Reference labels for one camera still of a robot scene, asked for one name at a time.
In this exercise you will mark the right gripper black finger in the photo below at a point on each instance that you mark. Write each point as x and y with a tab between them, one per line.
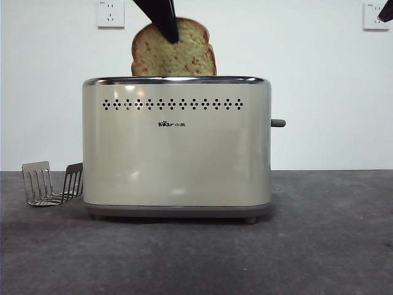
387	10

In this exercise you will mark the brown-crusted bread slice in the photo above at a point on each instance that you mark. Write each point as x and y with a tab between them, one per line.
184	58

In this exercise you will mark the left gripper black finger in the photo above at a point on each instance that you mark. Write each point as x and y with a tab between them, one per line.
162	18

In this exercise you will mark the grey toaster lever knob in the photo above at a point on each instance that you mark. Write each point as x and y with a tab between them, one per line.
278	123

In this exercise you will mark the white wall socket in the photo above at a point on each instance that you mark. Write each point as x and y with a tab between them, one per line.
111	15
371	18

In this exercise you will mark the cream two-slot toaster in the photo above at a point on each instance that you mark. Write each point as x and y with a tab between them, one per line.
178	159

